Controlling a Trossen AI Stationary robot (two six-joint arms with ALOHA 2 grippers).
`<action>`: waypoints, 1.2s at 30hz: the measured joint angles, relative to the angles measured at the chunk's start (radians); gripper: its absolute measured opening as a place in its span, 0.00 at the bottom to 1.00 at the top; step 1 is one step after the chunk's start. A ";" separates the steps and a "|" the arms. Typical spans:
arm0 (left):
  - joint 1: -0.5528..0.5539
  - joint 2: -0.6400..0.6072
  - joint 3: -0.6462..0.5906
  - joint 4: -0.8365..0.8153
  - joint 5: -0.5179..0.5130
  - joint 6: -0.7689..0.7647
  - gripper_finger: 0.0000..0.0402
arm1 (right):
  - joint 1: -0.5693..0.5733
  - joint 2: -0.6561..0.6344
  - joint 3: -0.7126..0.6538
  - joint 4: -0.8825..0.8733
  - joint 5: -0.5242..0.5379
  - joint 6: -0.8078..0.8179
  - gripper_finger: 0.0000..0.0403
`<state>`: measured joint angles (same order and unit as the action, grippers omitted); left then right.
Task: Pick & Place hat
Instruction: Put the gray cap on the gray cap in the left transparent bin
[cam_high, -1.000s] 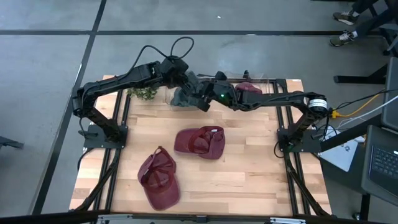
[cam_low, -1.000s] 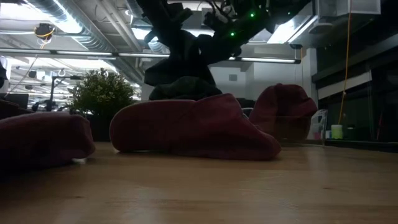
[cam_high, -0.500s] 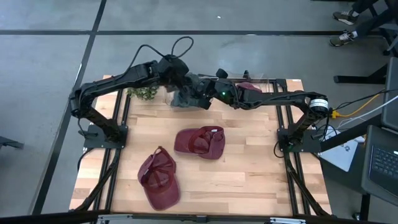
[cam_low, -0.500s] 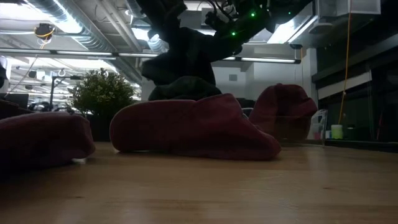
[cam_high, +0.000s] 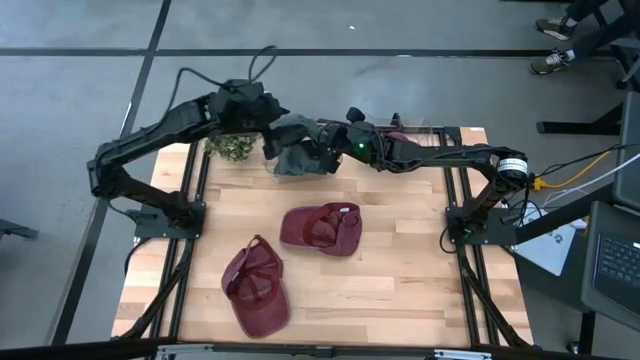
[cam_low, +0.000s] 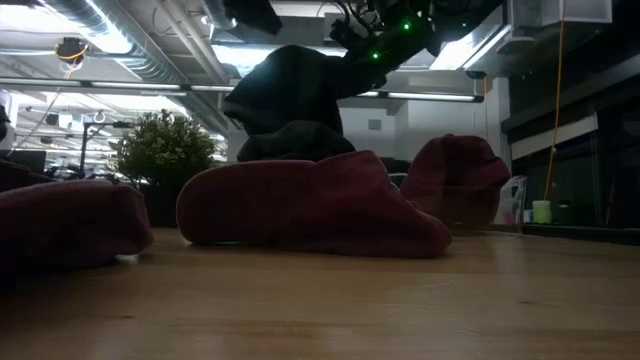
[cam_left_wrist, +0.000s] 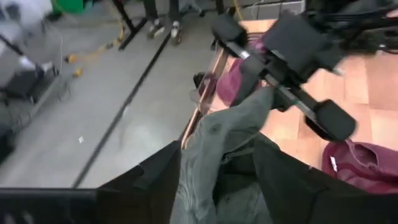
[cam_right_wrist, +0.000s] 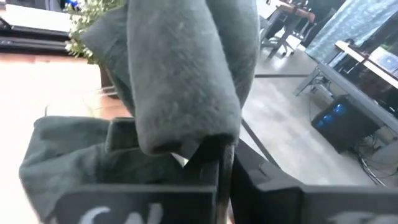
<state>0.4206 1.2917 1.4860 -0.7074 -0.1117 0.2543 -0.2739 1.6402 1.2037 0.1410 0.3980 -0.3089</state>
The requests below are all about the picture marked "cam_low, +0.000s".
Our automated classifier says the dark green baseball cap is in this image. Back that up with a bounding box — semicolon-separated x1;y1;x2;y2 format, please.
222;43;389;137
236;119;357;164

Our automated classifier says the small potted green plant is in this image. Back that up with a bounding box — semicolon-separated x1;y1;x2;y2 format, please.
113;108;221;230

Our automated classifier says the clear plastic bin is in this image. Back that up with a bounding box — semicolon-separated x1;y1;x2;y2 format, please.
388;172;527;235

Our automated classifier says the yellow ceiling cable reel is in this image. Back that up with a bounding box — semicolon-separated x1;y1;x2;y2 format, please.
53;36;92;65

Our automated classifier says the white ceiling unit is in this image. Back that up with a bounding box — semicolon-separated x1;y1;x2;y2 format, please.
509;0;614;27

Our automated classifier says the slanted ceiling light panel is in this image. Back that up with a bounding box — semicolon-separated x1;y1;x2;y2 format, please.
429;22;514;71

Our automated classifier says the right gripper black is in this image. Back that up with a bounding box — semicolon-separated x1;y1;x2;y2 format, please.
329;18;389;92

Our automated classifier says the light green cup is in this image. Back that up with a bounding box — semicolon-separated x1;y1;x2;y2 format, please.
531;199;553;225

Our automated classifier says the bright ceiling light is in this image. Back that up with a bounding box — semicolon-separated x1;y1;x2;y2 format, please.
212;43;281;76

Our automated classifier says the silver ventilation duct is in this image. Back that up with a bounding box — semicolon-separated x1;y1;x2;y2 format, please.
37;0;236;136

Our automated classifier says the long linear light strip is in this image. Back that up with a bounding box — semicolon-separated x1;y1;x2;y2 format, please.
0;75;485;104

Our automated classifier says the black pole stand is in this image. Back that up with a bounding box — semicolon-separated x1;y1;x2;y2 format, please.
78;121;132;180

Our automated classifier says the hanging yellow cord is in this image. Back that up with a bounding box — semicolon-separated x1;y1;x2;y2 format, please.
542;0;567;202

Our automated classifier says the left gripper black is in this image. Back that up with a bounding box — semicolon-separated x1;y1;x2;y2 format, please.
222;0;284;37

